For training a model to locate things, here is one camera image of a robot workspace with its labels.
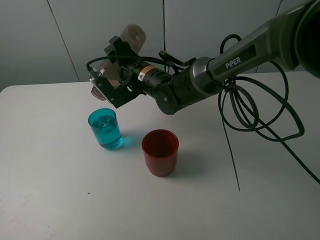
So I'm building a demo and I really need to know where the teal translucent plastic cup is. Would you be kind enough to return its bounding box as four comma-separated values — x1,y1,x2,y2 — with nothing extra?
88,108,122,150

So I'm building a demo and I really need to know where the clear plastic water bottle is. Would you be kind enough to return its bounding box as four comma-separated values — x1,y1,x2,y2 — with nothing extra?
89,24,146,108

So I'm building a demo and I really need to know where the red plastic cup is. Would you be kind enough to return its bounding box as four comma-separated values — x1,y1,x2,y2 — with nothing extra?
141,129,180,178

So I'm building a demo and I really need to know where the white wrist camera on bracket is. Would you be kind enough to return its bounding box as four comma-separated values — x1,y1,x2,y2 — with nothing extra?
88,66,146,108

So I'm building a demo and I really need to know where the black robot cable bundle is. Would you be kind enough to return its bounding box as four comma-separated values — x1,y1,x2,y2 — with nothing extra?
86,34,320,193

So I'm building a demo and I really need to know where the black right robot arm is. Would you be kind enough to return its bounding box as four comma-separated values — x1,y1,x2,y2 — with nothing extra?
96,0,320,115

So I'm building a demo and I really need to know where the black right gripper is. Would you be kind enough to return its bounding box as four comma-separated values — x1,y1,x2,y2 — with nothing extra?
104,36,173,97

